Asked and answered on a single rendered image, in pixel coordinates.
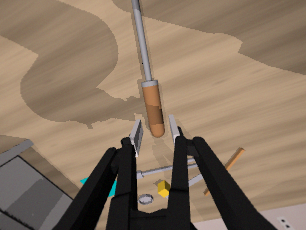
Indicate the steel hook with wooden handle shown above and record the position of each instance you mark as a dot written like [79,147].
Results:
[150,87]

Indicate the yellow block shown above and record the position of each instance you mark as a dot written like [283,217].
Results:
[163,188]

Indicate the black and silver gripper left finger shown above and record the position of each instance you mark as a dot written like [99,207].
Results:
[84,211]

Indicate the small grey cabinet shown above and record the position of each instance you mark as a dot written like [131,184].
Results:
[28,199]

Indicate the teal square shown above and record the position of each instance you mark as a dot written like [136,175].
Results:
[112,192]

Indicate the grey spoon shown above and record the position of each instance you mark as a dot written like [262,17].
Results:
[145,199]

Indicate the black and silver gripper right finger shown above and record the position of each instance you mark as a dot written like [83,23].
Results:
[236,210]

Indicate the grey flat bar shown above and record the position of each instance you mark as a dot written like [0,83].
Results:
[195,179]

